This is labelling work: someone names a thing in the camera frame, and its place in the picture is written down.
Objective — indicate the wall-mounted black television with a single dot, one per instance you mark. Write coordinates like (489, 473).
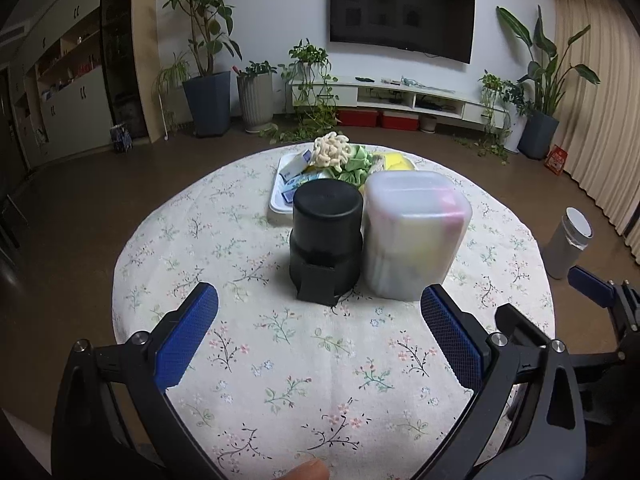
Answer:
(444, 28)

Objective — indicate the floral tablecloth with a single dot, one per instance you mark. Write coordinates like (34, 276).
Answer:
(276, 381)

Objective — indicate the spider plant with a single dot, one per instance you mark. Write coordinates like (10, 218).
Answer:
(169, 79)

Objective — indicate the grey trash can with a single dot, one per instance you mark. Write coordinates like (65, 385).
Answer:
(569, 240)

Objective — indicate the beige curtain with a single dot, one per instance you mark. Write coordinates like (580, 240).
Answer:
(599, 125)

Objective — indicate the tall tree in blue pot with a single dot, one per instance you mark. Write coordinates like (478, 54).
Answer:
(208, 92)

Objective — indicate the white wall cabinet unit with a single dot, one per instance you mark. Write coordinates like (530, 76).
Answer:
(58, 91)

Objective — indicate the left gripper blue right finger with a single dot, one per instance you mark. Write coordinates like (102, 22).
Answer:
(457, 334)

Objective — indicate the person's left hand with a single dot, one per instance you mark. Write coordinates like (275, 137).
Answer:
(312, 470)

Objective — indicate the trailing pothos plant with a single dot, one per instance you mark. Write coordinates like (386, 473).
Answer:
(309, 86)

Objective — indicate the red storage box right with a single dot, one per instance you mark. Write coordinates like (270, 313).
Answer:
(399, 120)

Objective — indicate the blue tissue pack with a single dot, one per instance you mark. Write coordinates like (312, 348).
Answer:
(290, 187)

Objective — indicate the yellow rectangular sponge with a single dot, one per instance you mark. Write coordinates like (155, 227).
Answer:
(393, 161)

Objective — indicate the cream knotted chenille ball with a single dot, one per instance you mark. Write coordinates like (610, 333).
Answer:
(331, 151)

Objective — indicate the yellow tissue pack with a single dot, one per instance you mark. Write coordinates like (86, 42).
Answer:
(294, 164)

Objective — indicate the bird of paradise plant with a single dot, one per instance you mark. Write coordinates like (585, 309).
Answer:
(539, 92)

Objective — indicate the white TV console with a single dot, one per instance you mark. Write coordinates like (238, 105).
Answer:
(446, 105)

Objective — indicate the translucent plastic storage box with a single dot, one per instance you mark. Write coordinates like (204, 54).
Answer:
(413, 225)

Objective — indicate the red storage box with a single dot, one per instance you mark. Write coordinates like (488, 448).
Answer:
(399, 120)
(357, 117)

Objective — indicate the red gift box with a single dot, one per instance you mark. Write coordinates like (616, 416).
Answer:
(556, 160)

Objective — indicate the black cylindrical container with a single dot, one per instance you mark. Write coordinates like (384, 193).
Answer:
(326, 241)

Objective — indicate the red storage box left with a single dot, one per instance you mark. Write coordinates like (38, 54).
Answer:
(357, 117)

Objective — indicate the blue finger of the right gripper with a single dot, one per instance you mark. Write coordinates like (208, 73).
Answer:
(598, 291)
(525, 340)

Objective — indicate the plant in grey ribbed pot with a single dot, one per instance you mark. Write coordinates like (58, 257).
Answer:
(255, 91)

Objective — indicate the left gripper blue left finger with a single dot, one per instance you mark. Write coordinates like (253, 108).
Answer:
(179, 334)

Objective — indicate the small plant on console end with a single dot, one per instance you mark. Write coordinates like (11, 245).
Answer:
(498, 96)

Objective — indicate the green cloth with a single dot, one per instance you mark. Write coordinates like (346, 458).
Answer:
(360, 165)

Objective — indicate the dark blue bag on floor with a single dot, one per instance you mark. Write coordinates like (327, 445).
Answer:
(120, 138)

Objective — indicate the white plastic tray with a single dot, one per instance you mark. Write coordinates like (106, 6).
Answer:
(276, 204)

